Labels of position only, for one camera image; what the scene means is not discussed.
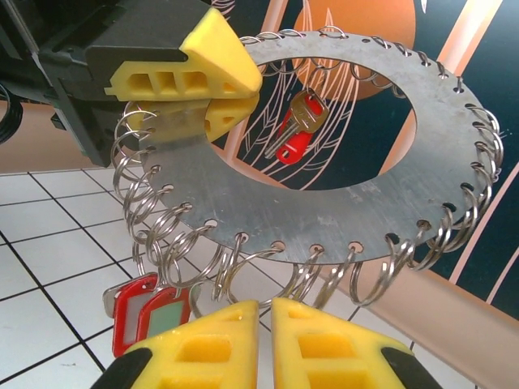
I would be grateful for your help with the silver key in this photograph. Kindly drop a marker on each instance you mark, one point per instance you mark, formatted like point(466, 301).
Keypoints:
point(108, 302)

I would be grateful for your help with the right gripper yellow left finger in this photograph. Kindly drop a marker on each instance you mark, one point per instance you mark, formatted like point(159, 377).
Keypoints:
point(194, 356)

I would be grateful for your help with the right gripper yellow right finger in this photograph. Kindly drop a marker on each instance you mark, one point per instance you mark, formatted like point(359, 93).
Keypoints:
point(332, 356)

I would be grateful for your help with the metal disc with keyrings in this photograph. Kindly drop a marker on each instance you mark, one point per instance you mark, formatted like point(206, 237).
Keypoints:
point(259, 210)

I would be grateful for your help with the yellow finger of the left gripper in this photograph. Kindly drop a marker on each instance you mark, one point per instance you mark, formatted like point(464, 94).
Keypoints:
point(229, 115)
point(211, 65)

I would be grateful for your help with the brass key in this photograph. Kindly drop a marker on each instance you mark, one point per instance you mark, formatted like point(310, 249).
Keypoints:
point(304, 115)

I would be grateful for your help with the red key tag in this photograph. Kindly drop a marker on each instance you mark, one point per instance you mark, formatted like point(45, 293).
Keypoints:
point(166, 314)
point(294, 148)
point(134, 320)

